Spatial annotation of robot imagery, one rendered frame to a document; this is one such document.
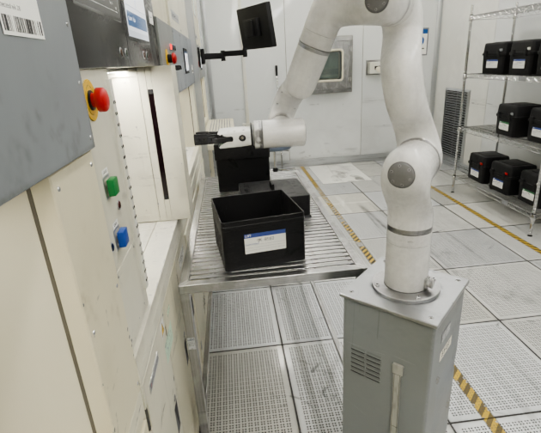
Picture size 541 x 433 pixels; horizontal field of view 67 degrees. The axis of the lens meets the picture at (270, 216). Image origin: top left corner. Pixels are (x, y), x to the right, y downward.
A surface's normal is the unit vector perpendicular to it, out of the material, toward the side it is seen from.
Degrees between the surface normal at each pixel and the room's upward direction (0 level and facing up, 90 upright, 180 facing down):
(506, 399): 0
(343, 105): 90
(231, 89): 90
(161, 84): 90
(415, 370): 90
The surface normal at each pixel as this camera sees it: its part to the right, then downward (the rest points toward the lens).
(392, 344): -0.63, 0.31
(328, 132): 0.11, 0.35
